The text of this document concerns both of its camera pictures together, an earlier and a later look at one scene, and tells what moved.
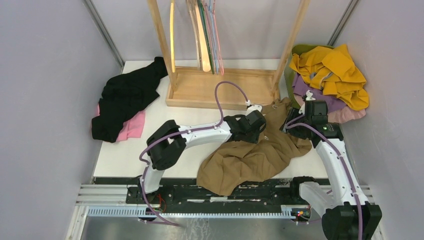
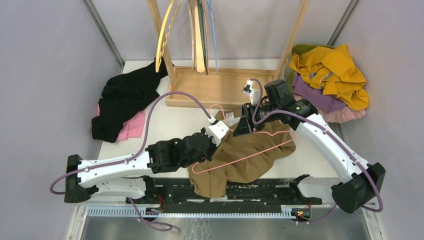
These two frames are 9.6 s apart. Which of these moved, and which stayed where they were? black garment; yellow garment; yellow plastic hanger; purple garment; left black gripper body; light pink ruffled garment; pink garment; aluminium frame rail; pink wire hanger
Moved: pink wire hanger; yellow plastic hanger; left black gripper body
Stayed: yellow garment; aluminium frame rail; black garment; purple garment; pink garment; light pink ruffled garment
